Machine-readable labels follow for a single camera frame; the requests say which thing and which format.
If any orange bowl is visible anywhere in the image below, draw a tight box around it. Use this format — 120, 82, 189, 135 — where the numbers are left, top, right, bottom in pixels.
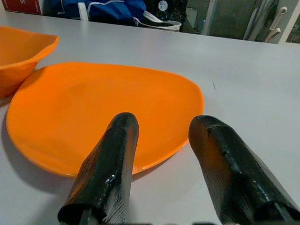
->
0, 26, 60, 98

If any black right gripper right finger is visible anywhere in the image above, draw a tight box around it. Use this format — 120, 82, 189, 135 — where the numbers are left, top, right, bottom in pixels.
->
188, 115, 300, 225

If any black device with white dial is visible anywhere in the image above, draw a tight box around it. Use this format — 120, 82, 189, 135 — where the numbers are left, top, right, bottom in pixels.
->
146, 0, 188, 23

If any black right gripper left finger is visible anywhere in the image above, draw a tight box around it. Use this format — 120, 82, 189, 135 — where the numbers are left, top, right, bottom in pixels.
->
57, 112, 140, 225

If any blue white bag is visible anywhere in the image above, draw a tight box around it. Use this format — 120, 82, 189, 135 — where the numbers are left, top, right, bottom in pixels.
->
46, 0, 147, 27

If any orange plate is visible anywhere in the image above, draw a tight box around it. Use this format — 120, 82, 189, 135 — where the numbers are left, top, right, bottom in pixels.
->
6, 62, 206, 180

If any red cardboard box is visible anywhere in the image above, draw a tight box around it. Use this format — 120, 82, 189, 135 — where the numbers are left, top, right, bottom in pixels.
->
3, 0, 45, 15

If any white glass-door cabinet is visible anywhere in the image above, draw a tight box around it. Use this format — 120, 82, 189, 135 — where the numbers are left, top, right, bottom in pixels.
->
201, 0, 300, 45

